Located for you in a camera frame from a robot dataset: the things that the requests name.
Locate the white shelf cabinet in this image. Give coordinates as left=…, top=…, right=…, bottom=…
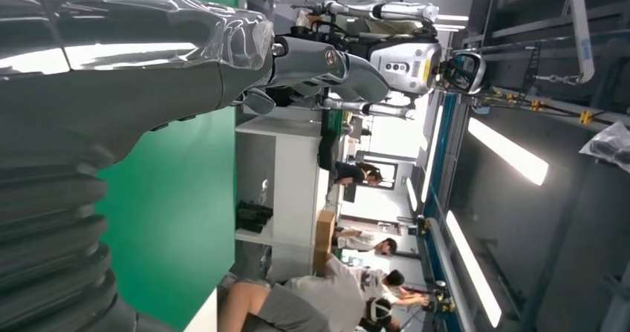
left=235, top=117, right=331, bottom=285

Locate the ceiling light panel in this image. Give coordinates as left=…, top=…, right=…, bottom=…
left=419, top=104, right=445, bottom=204

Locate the person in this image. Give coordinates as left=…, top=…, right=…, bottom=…
left=218, top=279, right=319, bottom=332
left=282, top=255, right=430, bottom=332
left=334, top=227, right=399, bottom=258
left=355, top=296, right=403, bottom=332
left=332, top=160, right=385, bottom=189

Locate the white hoist post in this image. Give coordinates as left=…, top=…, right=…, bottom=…
left=565, top=0, right=597, bottom=85

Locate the cardboard box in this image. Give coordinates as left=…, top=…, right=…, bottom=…
left=314, top=209, right=337, bottom=247
left=313, top=244, right=331, bottom=273

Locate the white humanoid robot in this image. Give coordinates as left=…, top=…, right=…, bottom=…
left=290, top=0, right=488, bottom=122

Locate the clear plastic bag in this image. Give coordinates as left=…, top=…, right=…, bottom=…
left=578, top=120, right=630, bottom=175

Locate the black bundled gear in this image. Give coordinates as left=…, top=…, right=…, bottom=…
left=236, top=200, right=275, bottom=235

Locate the green table mat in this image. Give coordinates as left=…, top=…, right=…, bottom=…
left=74, top=0, right=241, bottom=332

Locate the blue gantry rail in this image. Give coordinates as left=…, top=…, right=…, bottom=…
left=415, top=92, right=473, bottom=332

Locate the white desk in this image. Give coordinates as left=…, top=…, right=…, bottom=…
left=183, top=287, right=219, bottom=332

